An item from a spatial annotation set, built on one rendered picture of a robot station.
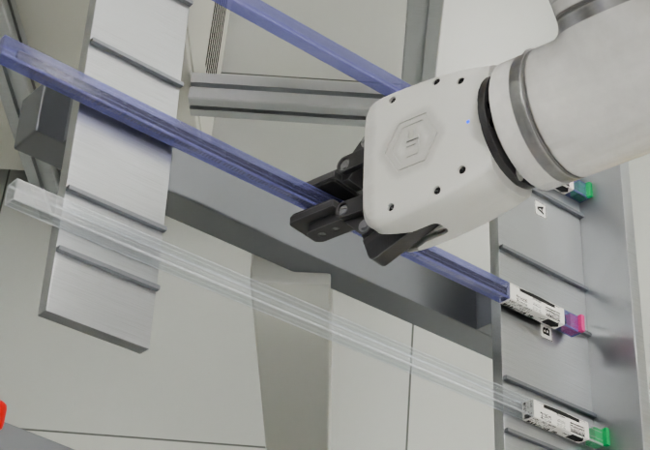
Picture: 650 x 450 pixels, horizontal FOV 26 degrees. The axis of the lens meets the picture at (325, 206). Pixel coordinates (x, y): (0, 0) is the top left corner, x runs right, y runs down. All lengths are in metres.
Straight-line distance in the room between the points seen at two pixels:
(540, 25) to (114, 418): 0.90
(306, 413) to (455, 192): 0.45
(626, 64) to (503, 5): 1.46
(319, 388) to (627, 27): 0.52
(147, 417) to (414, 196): 1.07
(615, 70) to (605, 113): 0.03
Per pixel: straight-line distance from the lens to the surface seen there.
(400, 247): 0.90
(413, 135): 0.89
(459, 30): 2.22
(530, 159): 0.84
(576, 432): 1.07
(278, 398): 1.23
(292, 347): 1.14
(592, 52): 0.82
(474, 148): 0.86
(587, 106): 0.82
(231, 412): 1.88
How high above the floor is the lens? 1.72
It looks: 58 degrees down
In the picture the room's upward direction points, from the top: straight up
